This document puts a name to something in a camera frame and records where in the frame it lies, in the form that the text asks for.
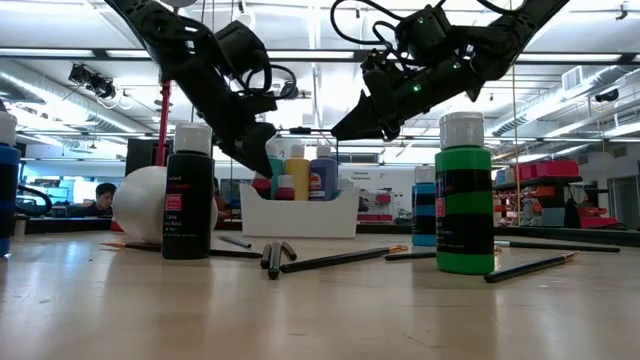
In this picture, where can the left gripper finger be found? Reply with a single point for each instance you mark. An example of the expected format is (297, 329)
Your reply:
(257, 147)

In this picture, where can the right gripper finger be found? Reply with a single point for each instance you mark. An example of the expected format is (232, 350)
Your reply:
(365, 120)
(390, 132)

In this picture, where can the large turquoise paint bottle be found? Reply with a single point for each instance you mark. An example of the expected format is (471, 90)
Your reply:
(280, 180)

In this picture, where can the large yellow paint bottle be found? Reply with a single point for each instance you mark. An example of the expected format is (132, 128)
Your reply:
(298, 175)

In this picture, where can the small dark red paint bottle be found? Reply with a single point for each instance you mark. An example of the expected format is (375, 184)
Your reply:
(285, 194)

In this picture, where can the large purple paint bottle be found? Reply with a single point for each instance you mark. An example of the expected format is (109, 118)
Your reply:
(327, 175)

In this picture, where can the small green paint bottle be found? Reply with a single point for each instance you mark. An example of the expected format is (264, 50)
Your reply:
(464, 160)

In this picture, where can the white plastic bin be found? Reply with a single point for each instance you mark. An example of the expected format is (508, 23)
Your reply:
(300, 220)

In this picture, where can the small black paint bottle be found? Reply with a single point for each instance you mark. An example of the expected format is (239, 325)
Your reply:
(187, 225)

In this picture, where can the small sky-blue paint bottle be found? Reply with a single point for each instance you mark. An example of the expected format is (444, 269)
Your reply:
(422, 237)

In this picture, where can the beige plastic cup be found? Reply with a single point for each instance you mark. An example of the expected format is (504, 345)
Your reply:
(140, 205)

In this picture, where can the black paintbrush silver ferrule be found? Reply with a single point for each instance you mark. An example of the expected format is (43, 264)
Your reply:
(560, 246)

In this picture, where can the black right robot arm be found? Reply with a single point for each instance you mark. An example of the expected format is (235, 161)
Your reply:
(515, 30)

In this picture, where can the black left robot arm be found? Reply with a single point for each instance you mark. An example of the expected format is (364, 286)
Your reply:
(150, 22)

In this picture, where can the red desk lamp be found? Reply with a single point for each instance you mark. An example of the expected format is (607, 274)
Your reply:
(163, 125)

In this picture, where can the black monitor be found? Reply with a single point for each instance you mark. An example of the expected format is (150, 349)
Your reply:
(142, 155)

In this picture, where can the overhead bar with light strips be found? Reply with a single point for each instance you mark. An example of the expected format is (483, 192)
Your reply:
(97, 52)

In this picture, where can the shelf with red bins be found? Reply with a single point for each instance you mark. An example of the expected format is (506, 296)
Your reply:
(550, 170)

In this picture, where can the person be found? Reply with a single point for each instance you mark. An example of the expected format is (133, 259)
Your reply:
(102, 197)

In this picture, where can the small white cylinder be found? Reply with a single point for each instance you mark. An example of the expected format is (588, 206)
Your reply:
(20, 229)

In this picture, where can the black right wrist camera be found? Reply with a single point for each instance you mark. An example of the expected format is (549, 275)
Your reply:
(425, 30)

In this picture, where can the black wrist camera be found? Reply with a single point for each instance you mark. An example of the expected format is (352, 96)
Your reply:
(242, 47)
(425, 30)

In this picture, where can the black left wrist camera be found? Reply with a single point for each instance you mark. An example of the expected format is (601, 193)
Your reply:
(242, 47)

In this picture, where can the round black ceiling camera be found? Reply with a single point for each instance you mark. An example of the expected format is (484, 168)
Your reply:
(289, 91)

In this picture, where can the red wall bins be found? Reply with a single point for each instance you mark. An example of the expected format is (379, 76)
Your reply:
(382, 199)

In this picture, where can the black ceiling camera rig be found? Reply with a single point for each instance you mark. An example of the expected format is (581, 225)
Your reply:
(95, 82)

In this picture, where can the silver ventilation duct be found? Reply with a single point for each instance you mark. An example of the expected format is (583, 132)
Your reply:
(30, 95)
(600, 77)

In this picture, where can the black aluminium table frame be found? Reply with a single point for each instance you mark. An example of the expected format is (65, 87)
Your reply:
(575, 236)

